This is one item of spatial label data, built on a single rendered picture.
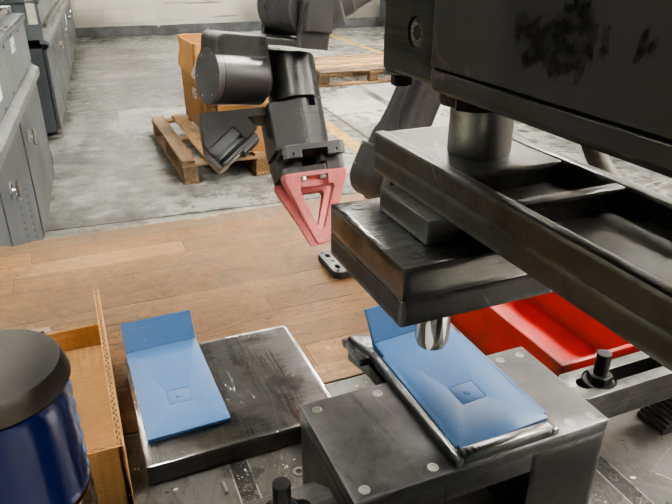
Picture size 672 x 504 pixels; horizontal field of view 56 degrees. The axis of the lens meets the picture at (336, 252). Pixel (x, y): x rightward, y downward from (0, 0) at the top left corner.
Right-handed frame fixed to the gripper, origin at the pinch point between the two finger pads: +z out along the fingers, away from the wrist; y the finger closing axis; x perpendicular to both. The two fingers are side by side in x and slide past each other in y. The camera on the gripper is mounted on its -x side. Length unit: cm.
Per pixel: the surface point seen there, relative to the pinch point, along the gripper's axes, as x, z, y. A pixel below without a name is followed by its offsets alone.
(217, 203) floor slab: 11, -47, -289
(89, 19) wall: -87, -456, -950
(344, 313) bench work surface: 2.9, 9.0, -6.4
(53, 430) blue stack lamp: -19, 7, 49
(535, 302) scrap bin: 25.3, 11.8, -2.0
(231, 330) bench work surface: -10.4, 8.5, -6.3
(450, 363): 4.5, 12.9, 19.1
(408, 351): 2.0, 11.7, 16.7
